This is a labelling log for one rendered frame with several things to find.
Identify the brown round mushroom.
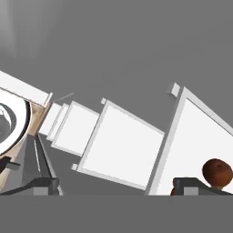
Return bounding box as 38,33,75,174
201,157,233,191

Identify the white round bowl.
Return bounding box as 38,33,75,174
0,87,33,157

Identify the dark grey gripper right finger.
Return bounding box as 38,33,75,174
172,177,233,197

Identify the white flat cupboard panel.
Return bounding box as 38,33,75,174
0,70,54,108

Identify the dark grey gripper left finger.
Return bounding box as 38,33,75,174
0,177,60,197

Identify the grey appliance front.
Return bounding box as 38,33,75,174
21,133,64,196

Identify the narrow white cupboard door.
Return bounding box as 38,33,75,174
38,102,64,137
46,103,70,142

